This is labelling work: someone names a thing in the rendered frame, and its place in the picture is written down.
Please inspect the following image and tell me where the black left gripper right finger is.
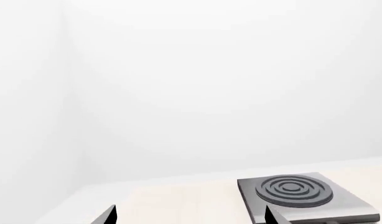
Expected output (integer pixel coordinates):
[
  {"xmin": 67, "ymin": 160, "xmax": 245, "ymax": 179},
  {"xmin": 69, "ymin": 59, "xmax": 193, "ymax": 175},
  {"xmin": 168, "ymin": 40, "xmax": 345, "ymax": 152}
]
[{"xmin": 264, "ymin": 205, "xmax": 292, "ymax": 224}]

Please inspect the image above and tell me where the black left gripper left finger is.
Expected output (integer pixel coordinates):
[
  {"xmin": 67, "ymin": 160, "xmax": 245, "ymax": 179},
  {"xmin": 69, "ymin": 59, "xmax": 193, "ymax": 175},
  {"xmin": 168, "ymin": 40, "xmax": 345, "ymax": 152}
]
[{"xmin": 90, "ymin": 204, "xmax": 118, "ymax": 224}]

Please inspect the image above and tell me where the grey single-burner electric stove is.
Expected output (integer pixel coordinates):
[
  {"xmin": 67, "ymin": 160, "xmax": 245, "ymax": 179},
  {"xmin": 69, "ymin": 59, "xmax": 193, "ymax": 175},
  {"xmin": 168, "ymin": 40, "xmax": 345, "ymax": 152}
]
[{"xmin": 236, "ymin": 172, "xmax": 381, "ymax": 224}]

